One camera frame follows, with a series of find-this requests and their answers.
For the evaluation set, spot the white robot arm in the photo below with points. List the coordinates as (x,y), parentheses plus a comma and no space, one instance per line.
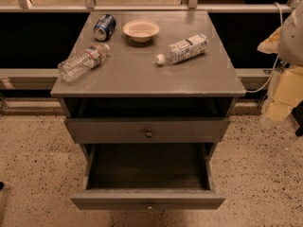
(290,45)

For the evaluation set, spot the blue soda can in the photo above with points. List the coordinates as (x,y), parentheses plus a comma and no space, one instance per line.
(105,27)

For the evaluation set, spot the metal rail frame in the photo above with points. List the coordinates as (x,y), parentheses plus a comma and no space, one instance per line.
(151,7)

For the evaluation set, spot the clear bottle red label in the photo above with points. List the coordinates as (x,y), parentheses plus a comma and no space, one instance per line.
(74,67)

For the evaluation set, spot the grey wooden drawer cabinet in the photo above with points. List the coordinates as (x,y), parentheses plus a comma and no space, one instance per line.
(131,85)

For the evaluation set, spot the round metal drawer knob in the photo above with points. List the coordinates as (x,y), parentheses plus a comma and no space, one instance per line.
(149,133)

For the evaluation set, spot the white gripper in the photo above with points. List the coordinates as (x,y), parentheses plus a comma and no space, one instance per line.
(292,40)

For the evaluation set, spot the grey top drawer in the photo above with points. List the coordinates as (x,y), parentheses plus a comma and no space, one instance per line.
(132,130)

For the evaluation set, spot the grey drawer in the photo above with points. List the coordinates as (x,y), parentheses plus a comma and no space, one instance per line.
(148,177)
(132,130)

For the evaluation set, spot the clear bottle white label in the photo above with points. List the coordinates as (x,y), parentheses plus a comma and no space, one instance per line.
(184,50)

